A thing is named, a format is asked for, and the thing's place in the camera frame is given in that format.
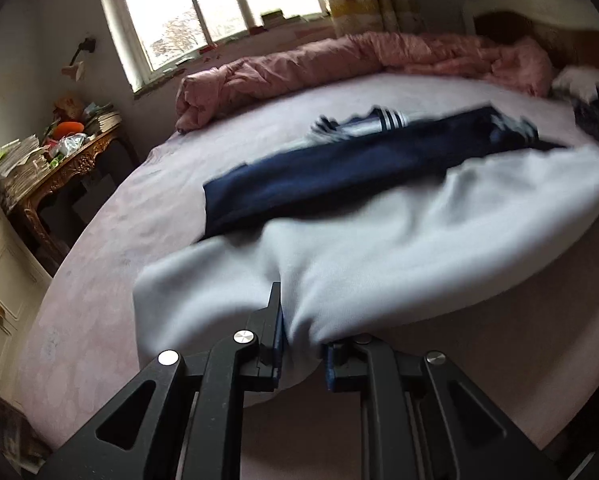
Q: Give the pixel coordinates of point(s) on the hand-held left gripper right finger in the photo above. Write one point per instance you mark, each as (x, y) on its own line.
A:
(329, 365)

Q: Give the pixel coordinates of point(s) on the stack of papers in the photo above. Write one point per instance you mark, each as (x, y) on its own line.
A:
(14, 165)

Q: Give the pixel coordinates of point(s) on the bed with pink sheet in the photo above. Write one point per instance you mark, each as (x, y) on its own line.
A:
(129, 200)

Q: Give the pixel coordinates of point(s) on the orange bowl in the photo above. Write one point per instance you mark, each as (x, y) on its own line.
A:
(69, 127)

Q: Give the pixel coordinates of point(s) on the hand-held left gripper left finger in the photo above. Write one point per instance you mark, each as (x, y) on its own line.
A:
(278, 350)

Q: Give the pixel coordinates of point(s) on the clear plastic bag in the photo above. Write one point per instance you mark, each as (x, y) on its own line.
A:
(69, 145)

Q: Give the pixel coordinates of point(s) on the carved wooden side table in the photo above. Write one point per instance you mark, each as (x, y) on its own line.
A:
(79, 165)

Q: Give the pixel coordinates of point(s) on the wooden headboard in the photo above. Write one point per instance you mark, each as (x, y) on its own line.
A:
(579, 45)

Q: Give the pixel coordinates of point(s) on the white cabinet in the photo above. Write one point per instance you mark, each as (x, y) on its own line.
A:
(4, 280)

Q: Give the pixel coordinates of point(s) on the wall lamp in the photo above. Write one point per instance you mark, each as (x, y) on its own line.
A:
(81, 52)

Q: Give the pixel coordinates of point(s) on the pink duvet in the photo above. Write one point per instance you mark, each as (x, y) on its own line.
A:
(304, 62)

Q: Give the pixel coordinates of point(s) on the stack of books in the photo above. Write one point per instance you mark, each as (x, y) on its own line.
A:
(104, 117)

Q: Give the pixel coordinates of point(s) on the white and navy jacket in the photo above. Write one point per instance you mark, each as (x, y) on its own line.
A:
(379, 240)

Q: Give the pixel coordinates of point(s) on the books on windowsill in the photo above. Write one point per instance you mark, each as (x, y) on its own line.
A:
(279, 17)

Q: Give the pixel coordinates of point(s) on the white pillow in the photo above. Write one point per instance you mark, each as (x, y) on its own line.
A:
(579, 82)

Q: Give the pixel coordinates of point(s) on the white framed window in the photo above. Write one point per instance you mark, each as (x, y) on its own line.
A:
(204, 5)

